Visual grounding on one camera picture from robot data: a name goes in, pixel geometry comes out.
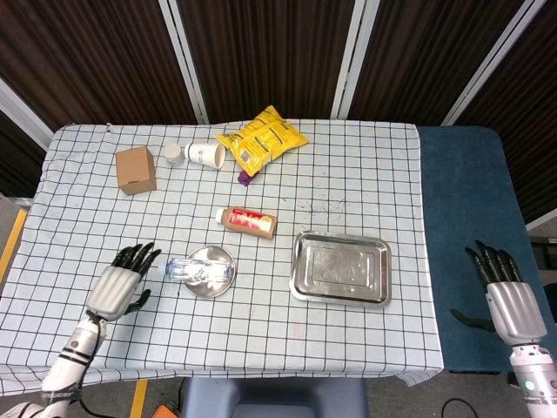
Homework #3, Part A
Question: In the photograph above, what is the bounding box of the brown cardboard box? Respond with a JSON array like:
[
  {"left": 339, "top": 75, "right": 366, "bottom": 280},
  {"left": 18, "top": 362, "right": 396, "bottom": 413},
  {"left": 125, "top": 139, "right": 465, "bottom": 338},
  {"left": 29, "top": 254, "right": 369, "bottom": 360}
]
[{"left": 115, "top": 145, "right": 158, "bottom": 197}]

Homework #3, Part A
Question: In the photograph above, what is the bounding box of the black floor cable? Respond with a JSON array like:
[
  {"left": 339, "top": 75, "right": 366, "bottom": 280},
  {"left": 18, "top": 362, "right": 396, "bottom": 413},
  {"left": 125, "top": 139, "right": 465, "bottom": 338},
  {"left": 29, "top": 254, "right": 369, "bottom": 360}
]
[{"left": 441, "top": 398, "right": 475, "bottom": 418}]

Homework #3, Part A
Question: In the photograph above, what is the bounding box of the rectangular steel tray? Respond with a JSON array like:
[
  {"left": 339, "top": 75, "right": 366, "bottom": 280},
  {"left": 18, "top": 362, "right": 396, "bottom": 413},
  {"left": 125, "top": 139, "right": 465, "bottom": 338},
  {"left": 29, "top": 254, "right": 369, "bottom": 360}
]
[{"left": 290, "top": 230, "right": 393, "bottom": 308}]

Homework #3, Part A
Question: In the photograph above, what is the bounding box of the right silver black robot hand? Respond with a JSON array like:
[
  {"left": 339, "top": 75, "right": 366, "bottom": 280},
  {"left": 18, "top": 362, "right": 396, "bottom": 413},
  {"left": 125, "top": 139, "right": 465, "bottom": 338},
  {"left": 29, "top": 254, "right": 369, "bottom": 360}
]
[{"left": 449, "top": 239, "right": 548, "bottom": 347}]

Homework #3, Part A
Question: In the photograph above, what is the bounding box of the brown drink bottle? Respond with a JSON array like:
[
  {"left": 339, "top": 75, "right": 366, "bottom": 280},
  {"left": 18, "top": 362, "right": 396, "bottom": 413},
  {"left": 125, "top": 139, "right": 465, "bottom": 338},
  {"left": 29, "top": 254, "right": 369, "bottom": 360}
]
[{"left": 216, "top": 206, "right": 278, "bottom": 240}]

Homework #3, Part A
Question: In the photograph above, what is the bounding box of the clear plastic water bottle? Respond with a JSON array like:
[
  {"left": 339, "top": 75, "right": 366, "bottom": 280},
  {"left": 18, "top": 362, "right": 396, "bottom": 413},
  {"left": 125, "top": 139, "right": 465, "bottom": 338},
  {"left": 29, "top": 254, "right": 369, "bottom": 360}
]
[{"left": 155, "top": 256, "right": 234, "bottom": 284}]

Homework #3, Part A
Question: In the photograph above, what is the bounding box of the small white lid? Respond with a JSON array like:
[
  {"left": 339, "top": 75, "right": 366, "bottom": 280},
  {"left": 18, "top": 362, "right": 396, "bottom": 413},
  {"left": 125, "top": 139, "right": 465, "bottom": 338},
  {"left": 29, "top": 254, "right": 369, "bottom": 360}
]
[{"left": 163, "top": 144, "right": 185, "bottom": 167}]

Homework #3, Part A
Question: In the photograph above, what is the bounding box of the white paper cup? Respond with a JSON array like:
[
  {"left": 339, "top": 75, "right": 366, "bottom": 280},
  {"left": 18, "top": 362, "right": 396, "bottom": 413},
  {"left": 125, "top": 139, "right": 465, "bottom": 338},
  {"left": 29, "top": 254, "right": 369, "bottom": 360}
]
[{"left": 183, "top": 140, "right": 227, "bottom": 170}]

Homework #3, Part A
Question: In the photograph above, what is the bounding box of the round steel plate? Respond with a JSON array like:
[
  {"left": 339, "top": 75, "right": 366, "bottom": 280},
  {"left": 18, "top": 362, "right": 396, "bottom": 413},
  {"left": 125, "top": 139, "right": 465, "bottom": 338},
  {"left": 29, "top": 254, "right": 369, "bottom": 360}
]
[{"left": 182, "top": 246, "right": 238, "bottom": 300}]

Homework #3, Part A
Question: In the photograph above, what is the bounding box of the white black checkered tablecloth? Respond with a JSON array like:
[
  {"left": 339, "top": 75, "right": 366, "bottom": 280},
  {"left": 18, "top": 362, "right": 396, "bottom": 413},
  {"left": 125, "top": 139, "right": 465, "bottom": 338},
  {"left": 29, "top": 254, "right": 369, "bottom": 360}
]
[{"left": 0, "top": 119, "right": 445, "bottom": 397}]

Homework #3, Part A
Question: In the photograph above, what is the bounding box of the brown folding partition screen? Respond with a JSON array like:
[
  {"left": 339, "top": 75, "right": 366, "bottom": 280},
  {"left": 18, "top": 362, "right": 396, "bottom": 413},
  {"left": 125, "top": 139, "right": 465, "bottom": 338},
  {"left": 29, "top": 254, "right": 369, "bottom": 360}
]
[{"left": 0, "top": 0, "right": 557, "bottom": 227}]

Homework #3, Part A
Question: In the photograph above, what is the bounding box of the yellow snack bag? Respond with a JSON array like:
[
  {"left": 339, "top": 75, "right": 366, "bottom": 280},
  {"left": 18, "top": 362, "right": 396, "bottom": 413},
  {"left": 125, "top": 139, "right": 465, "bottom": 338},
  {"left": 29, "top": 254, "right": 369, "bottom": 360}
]
[{"left": 216, "top": 104, "right": 311, "bottom": 178}]

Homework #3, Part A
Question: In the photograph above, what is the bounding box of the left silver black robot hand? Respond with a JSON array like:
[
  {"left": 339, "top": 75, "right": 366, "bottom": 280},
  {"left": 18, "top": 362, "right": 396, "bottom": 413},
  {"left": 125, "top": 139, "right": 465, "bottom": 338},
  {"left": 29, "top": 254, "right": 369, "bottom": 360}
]
[{"left": 84, "top": 242, "right": 163, "bottom": 322}]

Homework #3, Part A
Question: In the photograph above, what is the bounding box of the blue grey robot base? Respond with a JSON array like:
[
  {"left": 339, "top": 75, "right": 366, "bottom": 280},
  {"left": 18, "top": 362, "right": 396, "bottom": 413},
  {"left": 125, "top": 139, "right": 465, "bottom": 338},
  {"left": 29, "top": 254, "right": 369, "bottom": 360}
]
[{"left": 180, "top": 376, "right": 370, "bottom": 418}]

